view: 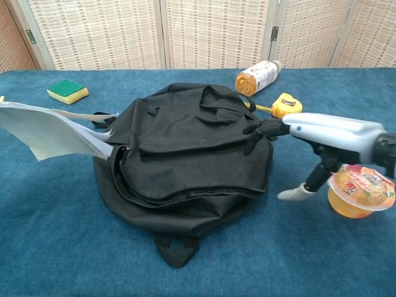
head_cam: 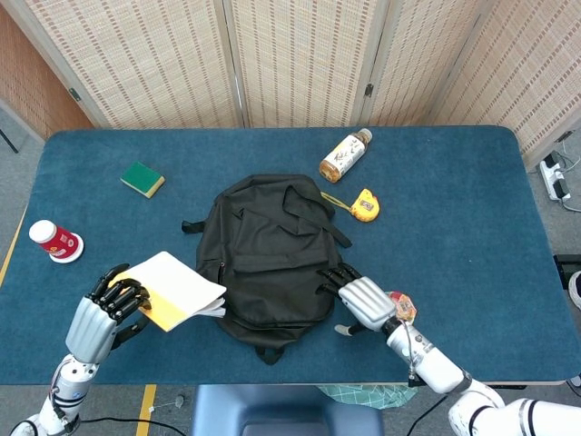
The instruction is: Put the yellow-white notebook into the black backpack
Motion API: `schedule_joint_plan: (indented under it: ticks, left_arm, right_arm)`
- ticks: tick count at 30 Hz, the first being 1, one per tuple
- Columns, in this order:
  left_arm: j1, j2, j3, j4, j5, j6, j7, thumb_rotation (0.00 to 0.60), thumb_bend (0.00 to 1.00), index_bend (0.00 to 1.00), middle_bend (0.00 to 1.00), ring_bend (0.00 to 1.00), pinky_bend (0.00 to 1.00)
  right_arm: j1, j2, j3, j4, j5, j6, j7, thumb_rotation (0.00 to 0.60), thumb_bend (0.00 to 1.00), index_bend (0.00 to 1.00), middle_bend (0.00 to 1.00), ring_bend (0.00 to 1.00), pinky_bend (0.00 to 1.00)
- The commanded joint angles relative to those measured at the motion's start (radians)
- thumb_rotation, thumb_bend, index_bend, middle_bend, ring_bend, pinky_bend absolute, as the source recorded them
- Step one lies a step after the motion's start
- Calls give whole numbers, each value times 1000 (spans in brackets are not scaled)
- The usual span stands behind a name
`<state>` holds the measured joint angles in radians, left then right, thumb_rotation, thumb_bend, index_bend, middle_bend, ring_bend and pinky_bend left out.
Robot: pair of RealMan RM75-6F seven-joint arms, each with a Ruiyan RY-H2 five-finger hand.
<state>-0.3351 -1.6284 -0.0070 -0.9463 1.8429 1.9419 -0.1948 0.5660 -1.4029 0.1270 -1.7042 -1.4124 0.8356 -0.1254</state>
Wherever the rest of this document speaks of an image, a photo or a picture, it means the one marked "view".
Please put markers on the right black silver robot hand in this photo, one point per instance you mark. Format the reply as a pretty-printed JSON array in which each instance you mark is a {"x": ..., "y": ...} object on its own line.
[{"x": 334, "y": 133}]

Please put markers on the black fabric backpack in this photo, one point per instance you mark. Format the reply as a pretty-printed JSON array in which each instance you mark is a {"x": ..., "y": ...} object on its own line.
[{"x": 191, "y": 161}]

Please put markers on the yellow and white book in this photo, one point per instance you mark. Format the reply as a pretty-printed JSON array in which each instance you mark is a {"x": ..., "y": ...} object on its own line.
[{"x": 52, "y": 133}]

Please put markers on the yellow tape measure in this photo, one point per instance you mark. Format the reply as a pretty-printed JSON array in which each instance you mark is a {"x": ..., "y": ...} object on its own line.
[{"x": 289, "y": 103}]

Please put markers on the orange fruit jelly cup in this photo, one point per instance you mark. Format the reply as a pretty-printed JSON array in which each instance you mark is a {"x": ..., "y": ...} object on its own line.
[{"x": 362, "y": 198}]

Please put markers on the tea bottle with white label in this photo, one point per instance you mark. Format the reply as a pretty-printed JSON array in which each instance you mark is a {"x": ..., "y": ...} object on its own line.
[{"x": 256, "y": 77}]

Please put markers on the black screen hinge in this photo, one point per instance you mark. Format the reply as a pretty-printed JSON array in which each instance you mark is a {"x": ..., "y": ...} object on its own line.
[
  {"x": 274, "y": 33},
  {"x": 29, "y": 34}
]

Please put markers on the woven folding screen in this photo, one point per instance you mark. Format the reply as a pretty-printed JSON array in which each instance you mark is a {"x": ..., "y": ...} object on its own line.
[{"x": 216, "y": 31}]

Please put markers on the green yellow sponge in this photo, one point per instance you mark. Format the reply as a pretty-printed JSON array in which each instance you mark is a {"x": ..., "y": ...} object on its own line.
[{"x": 68, "y": 91}]

